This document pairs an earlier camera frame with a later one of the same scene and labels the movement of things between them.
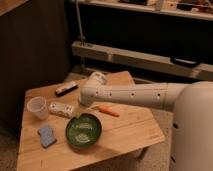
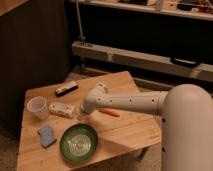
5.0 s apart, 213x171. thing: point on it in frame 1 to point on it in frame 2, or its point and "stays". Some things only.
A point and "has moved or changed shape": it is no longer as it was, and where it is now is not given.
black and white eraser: [63, 90] stays
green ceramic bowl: [84, 130] has moved or changed shape
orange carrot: [108, 111] stays
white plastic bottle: [61, 109] stays
